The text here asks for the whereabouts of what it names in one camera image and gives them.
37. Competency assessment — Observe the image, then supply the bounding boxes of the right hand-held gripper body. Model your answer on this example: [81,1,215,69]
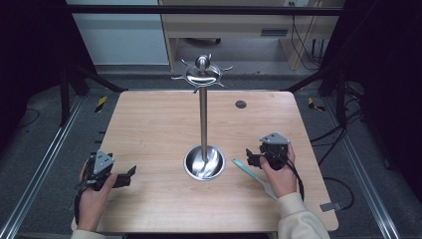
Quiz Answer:
[258,131,292,171]

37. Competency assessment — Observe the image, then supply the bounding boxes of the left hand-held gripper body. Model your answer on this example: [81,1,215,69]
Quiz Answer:
[82,150,115,192]

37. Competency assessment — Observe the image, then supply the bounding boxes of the teal and white spatula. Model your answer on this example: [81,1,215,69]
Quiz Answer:
[231,157,279,201]

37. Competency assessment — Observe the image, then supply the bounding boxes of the person's right hand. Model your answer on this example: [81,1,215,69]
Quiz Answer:
[259,142,299,199]

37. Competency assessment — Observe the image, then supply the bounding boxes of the person's left hand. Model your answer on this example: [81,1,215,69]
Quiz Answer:
[77,158,118,233]

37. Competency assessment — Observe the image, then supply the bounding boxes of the stainless steel utensil stand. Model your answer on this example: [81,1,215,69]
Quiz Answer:
[170,53,234,182]

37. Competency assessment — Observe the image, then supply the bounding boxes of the yellow black striped tape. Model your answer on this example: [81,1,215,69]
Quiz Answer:
[307,97,326,113]
[95,95,108,114]

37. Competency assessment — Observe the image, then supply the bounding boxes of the grey flat tag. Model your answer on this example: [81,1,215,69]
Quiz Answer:
[318,201,343,213]

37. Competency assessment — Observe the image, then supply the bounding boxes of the white cabinet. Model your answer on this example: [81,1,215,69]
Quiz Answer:
[65,0,170,67]

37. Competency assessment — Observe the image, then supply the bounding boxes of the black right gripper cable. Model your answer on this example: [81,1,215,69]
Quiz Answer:
[267,149,306,202]

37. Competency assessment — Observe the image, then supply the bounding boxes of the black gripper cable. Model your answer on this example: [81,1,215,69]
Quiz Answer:
[267,149,306,202]
[73,184,92,227]

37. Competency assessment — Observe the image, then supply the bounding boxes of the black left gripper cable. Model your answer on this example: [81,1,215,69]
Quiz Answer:
[73,184,92,227]

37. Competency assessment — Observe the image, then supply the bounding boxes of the aluminium floor rail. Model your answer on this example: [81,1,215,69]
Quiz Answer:
[322,97,402,239]
[0,96,84,239]

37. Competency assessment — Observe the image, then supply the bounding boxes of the black floor cables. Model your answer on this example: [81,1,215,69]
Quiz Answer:
[310,81,366,211]

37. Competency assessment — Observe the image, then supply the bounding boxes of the black cables under desk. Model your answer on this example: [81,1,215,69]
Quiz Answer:
[289,1,327,72]

